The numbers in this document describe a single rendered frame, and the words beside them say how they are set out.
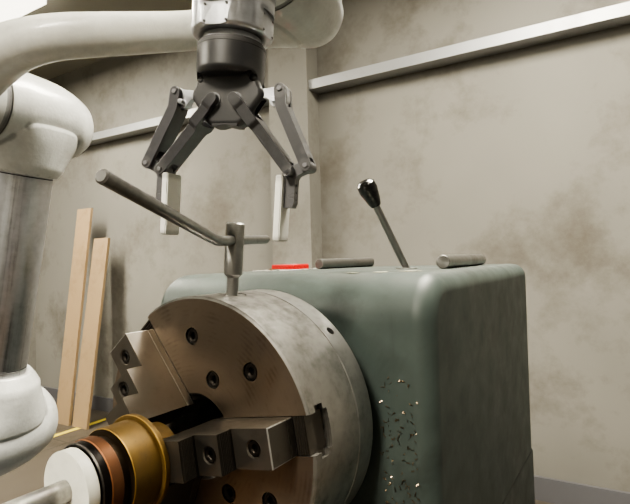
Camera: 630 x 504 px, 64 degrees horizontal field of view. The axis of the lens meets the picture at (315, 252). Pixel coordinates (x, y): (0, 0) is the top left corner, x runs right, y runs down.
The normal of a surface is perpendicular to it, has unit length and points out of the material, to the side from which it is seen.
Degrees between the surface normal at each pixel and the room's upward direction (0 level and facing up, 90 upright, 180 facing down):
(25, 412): 100
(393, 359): 90
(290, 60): 90
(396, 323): 87
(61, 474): 90
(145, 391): 51
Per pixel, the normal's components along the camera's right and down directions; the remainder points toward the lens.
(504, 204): -0.51, 0.00
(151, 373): 0.63, -0.66
